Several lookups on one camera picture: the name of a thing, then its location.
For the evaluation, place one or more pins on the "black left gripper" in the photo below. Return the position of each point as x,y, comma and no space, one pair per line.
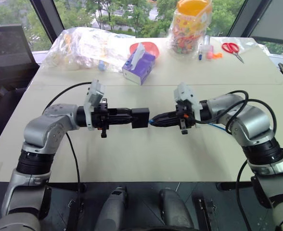
103,118

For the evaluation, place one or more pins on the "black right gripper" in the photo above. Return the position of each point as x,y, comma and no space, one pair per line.
187,118

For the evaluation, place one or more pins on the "small black box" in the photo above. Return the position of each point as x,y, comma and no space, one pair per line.
140,118

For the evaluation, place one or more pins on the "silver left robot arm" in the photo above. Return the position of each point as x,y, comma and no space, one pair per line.
47,125

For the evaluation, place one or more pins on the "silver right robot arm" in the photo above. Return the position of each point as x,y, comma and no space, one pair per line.
252,125

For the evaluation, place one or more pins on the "purple tissue box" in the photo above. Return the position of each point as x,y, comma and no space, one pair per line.
139,67

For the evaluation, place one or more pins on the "blue small cylinder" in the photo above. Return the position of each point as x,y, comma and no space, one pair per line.
102,65

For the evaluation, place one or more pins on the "red plastic bowl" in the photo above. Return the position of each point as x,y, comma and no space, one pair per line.
151,48

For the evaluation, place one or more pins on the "blue capped pen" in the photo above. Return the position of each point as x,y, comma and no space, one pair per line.
200,54

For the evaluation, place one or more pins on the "pink small toy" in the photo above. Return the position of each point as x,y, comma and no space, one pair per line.
209,53

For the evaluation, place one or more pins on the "clear plastic bag of items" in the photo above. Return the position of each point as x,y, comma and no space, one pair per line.
83,48

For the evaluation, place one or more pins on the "orange small toy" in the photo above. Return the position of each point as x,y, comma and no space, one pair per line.
217,55

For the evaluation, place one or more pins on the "clear small tube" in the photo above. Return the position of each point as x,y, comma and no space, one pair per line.
206,42

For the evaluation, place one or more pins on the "grey rounded robot leg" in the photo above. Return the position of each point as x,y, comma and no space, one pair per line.
113,209
174,209

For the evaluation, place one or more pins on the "clear jar of colourful toys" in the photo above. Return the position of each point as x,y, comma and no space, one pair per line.
189,31

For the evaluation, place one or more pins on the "crumpled clear plastic wrap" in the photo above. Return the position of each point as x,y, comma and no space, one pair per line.
254,45

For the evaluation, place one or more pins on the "black office chair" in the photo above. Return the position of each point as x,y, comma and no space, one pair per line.
9,62

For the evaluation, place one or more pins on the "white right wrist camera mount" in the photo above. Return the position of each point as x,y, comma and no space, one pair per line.
183,92

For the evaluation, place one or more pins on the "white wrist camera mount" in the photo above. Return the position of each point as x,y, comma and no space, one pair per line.
94,96
183,92

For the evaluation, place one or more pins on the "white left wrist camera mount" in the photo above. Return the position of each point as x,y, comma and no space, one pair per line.
94,96

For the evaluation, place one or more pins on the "black metal bracket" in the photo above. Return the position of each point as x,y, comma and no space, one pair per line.
75,214
204,214

